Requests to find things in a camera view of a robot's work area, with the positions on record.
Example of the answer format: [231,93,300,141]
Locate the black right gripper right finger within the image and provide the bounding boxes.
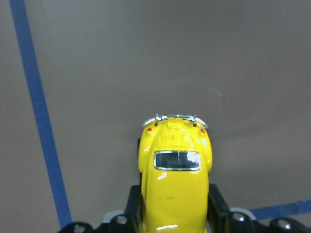
[207,184,230,233]

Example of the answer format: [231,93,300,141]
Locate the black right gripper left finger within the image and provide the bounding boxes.
[123,185,142,233]

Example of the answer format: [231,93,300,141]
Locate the yellow beetle toy car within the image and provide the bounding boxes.
[138,115,213,233]

